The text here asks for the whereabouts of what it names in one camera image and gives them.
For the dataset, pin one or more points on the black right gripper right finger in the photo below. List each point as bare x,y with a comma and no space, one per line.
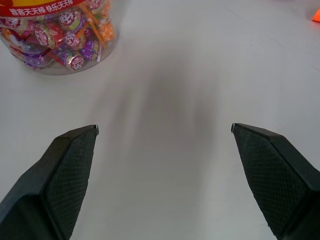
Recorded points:
275,180

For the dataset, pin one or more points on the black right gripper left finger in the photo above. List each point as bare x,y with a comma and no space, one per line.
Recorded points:
50,180

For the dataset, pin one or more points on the clear jar of candies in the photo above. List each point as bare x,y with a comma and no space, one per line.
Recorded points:
53,35

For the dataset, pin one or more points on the orange object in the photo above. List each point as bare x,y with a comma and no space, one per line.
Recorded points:
317,15

